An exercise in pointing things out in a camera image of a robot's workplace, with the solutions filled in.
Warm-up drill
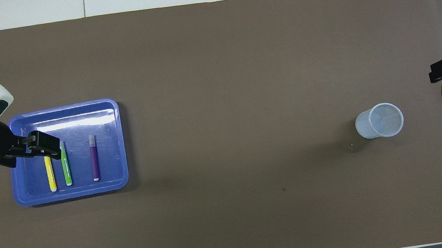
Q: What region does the brown table mat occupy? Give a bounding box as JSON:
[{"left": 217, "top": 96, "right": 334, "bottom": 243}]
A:
[{"left": 0, "top": 0, "right": 442, "bottom": 248}]

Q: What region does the translucent plastic cup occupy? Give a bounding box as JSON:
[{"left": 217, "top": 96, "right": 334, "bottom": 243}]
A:
[{"left": 352, "top": 100, "right": 406, "bottom": 141}]

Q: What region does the green marker pen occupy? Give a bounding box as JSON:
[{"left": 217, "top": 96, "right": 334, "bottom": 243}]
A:
[{"left": 58, "top": 140, "right": 74, "bottom": 187}]

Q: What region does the blue plastic tray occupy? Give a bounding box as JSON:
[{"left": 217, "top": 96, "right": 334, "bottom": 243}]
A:
[{"left": 3, "top": 96, "right": 132, "bottom": 209}]

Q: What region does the purple marker pen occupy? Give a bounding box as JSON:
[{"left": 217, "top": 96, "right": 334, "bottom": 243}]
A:
[{"left": 87, "top": 134, "right": 102, "bottom": 182}]

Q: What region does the yellow marker pen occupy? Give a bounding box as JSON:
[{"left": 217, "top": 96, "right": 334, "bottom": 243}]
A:
[{"left": 44, "top": 155, "right": 58, "bottom": 193}]

